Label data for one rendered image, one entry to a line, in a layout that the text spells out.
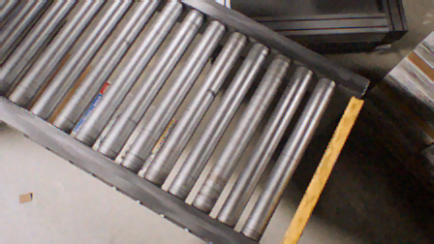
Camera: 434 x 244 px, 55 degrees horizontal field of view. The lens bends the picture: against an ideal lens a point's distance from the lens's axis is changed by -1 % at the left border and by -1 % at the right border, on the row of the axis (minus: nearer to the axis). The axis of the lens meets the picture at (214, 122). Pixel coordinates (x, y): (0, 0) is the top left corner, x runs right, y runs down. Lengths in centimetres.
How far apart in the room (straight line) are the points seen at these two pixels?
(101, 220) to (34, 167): 36
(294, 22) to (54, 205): 125
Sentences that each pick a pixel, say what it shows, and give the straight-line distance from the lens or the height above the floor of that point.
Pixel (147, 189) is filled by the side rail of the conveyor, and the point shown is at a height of 80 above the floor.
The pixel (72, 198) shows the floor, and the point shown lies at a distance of 186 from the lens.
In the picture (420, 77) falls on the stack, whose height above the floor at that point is 58.
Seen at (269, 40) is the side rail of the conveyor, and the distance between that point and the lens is 113.
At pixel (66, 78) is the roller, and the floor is 80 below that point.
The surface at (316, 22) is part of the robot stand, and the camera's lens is 189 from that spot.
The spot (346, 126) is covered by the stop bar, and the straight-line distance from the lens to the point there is 107.
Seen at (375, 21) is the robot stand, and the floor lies 23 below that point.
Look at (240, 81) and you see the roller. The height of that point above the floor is 80.
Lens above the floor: 178
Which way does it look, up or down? 72 degrees down
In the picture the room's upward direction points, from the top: 10 degrees clockwise
